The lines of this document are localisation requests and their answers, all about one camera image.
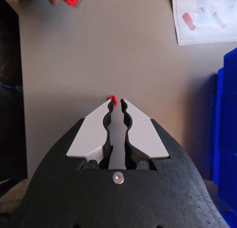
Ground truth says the grey desk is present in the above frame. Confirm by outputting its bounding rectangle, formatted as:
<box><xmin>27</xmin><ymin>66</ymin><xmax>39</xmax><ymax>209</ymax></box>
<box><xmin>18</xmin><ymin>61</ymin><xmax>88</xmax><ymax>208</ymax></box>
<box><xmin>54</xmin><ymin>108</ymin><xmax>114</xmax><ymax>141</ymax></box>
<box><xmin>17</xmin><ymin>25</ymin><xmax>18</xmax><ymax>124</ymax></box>
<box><xmin>18</xmin><ymin>0</ymin><xmax>237</xmax><ymax>187</ymax></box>

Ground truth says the brick instruction booklet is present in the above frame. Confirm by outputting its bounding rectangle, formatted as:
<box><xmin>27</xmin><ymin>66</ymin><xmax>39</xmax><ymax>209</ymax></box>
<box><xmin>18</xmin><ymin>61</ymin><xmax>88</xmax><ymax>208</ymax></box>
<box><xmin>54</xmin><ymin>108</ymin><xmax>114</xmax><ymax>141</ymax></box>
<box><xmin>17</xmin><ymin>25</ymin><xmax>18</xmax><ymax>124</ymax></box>
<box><xmin>171</xmin><ymin>0</ymin><xmax>237</xmax><ymax>46</ymax></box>

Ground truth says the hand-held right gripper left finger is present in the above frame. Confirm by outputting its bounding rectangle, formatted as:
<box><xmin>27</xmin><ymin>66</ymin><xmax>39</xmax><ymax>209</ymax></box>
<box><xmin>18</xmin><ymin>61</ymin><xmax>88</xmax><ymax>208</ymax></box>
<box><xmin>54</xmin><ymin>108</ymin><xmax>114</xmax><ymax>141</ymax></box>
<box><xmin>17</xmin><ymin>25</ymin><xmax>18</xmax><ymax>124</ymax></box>
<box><xmin>66</xmin><ymin>98</ymin><xmax>114</xmax><ymax>163</ymax></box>

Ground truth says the small red brick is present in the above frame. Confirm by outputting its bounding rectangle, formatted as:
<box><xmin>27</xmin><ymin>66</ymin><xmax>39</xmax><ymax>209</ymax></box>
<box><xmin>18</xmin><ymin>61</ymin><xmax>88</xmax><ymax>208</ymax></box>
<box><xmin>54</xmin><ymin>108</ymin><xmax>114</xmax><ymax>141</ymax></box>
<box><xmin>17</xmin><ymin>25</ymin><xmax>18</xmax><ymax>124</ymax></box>
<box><xmin>108</xmin><ymin>95</ymin><xmax>118</xmax><ymax>106</ymax></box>

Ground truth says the blue plastic parts bin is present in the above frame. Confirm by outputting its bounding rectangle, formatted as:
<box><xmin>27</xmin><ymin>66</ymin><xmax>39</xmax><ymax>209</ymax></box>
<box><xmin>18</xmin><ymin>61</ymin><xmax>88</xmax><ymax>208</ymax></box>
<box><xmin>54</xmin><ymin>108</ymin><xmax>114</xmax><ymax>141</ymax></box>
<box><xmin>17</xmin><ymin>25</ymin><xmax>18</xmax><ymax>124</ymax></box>
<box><xmin>212</xmin><ymin>47</ymin><xmax>237</xmax><ymax>228</ymax></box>

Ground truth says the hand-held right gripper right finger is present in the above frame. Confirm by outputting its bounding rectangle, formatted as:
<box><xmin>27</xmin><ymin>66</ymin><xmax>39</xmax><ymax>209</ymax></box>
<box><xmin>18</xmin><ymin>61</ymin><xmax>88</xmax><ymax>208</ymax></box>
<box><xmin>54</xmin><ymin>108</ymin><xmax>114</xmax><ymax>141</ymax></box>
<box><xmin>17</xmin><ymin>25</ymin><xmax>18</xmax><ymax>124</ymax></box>
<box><xmin>120</xmin><ymin>99</ymin><xmax>170</xmax><ymax>163</ymax></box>

